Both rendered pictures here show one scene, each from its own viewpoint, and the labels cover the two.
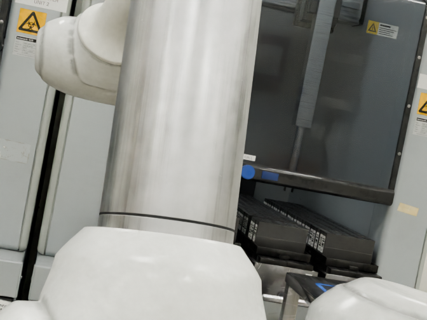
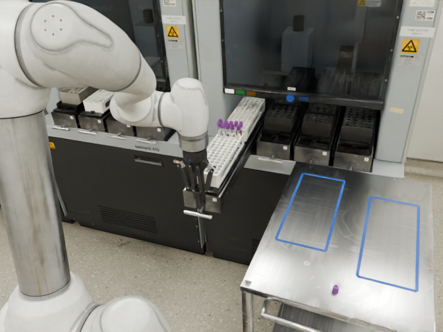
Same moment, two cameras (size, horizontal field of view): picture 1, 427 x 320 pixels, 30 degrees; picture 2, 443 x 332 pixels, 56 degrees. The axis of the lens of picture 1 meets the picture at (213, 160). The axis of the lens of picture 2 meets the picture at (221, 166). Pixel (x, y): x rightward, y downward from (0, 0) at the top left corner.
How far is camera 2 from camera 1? 0.90 m
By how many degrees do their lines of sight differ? 44
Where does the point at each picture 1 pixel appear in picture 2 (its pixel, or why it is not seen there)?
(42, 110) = (188, 73)
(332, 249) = (347, 134)
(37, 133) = not seen: hidden behind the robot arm
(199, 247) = (30, 307)
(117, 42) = (128, 114)
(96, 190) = (220, 108)
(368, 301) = (98, 323)
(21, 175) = not seen: hidden behind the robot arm
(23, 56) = (173, 49)
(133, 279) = (12, 316)
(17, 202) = not seen: hidden behind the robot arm
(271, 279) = (304, 153)
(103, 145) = (219, 87)
